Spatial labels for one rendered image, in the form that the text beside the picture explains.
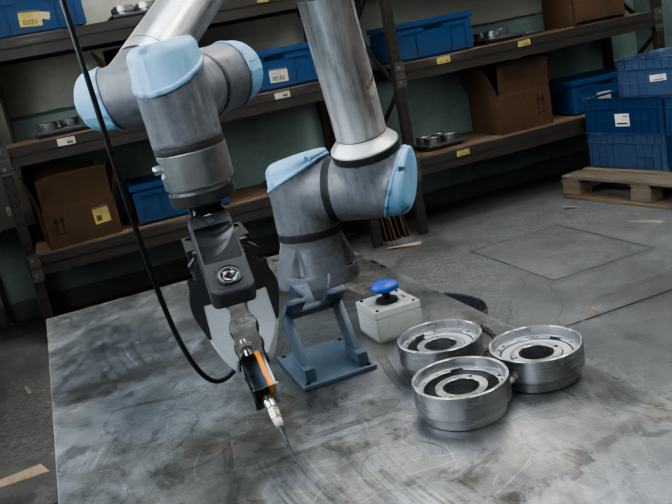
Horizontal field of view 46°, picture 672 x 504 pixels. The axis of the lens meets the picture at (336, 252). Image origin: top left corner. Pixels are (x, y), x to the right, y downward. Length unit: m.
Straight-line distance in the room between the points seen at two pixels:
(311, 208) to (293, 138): 3.67
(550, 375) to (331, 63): 0.61
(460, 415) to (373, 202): 0.56
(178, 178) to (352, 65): 0.50
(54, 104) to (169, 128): 3.98
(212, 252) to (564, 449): 0.39
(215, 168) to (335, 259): 0.60
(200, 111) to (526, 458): 0.46
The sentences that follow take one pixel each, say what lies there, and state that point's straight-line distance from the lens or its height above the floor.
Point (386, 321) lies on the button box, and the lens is 1.10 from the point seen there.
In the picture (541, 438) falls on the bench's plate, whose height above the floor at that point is 0.80.
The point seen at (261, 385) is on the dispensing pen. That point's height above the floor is 0.87.
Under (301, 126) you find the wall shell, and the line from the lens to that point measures 5.04.
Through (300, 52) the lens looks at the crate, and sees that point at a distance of 4.51.
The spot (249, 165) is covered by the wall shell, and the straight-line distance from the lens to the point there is 4.95.
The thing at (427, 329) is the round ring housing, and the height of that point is 0.83.
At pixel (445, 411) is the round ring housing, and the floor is 0.83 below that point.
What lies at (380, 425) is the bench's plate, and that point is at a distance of 0.90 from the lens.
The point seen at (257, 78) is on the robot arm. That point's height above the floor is 1.18.
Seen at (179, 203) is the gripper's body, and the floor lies 1.08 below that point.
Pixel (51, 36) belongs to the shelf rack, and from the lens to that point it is 4.20.
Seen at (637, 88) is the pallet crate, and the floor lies 0.63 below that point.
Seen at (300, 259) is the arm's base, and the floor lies 0.86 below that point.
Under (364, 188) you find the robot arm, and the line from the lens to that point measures 1.31.
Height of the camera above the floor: 1.21
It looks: 15 degrees down
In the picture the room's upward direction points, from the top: 11 degrees counter-clockwise
